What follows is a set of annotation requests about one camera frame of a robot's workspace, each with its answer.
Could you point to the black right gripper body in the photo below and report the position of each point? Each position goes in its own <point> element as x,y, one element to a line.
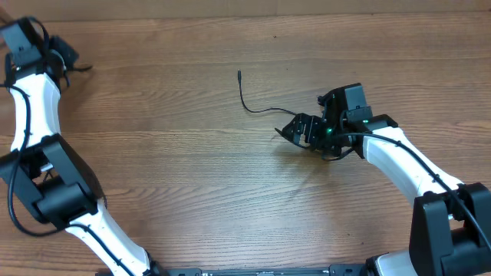
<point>321,134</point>

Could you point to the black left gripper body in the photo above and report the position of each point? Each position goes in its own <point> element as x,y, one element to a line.
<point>64,56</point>

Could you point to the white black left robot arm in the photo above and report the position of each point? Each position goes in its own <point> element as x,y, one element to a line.
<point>51,189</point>

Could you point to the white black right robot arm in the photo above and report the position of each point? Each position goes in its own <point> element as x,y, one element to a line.
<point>450,228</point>

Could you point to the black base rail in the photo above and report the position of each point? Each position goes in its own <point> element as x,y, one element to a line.
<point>332,270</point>

